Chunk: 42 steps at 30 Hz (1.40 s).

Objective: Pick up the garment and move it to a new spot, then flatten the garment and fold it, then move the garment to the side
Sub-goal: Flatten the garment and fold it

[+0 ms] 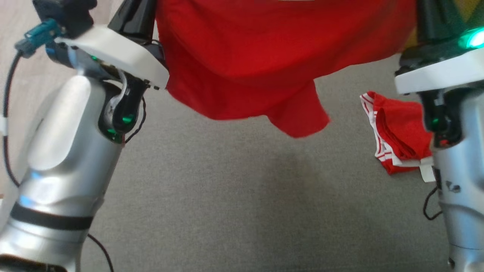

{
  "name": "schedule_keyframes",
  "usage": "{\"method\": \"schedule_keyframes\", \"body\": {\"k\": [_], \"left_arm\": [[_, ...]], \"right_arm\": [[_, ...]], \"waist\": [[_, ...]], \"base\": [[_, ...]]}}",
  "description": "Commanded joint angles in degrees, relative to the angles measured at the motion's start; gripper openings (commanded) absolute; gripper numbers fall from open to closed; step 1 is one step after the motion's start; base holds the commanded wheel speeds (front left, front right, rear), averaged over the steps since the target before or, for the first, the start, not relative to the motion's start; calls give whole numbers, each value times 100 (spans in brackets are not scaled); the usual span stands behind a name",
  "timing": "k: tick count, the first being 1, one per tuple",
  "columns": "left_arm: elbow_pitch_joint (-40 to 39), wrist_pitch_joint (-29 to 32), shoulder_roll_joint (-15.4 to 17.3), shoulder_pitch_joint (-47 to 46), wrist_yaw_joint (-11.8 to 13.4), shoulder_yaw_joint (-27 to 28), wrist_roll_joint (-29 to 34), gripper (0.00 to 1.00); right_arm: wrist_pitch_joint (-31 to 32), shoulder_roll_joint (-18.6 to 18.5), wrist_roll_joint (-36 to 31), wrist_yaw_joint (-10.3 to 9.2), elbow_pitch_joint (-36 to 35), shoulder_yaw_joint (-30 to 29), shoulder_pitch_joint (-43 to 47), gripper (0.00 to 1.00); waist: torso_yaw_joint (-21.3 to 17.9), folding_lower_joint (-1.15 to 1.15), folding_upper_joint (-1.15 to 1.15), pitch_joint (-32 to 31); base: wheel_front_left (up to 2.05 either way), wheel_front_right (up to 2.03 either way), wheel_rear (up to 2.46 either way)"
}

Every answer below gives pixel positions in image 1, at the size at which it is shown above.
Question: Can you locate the red jersey white trim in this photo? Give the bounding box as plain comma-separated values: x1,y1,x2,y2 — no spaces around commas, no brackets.
359,91,436,183

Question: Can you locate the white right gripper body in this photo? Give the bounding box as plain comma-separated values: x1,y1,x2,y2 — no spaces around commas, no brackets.
394,26,484,95

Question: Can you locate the red shorts white stripe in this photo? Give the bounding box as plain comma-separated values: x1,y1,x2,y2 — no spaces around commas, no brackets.
156,0,416,138

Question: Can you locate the grey sofa seat cushion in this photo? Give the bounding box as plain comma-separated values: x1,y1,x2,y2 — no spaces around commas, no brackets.
0,53,454,272

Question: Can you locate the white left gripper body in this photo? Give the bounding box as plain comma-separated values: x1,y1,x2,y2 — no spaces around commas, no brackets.
55,25,169,90

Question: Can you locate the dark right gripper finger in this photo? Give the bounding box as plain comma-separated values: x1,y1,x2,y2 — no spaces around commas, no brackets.
417,0,441,45
441,0,467,43

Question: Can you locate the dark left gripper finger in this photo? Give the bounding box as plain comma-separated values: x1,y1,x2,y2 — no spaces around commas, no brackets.
132,0,157,43
108,0,140,38

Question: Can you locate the teal left camera connector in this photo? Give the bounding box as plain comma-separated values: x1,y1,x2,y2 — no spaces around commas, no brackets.
15,20,63,58

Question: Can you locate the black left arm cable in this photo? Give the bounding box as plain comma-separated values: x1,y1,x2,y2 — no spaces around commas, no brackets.
2,49,24,188

